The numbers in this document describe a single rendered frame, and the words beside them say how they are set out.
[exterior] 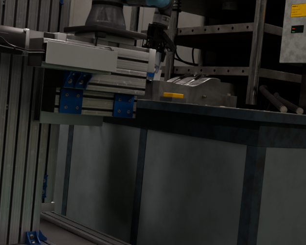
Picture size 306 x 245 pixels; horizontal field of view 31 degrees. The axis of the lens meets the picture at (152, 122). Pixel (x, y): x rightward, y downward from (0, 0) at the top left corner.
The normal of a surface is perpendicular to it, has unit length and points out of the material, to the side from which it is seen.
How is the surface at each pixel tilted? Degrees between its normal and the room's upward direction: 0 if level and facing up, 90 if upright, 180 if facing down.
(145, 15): 90
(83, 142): 90
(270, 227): 90
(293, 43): 90
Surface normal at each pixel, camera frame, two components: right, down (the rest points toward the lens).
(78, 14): 0.63, 0.09
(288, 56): -0.78, -0.05
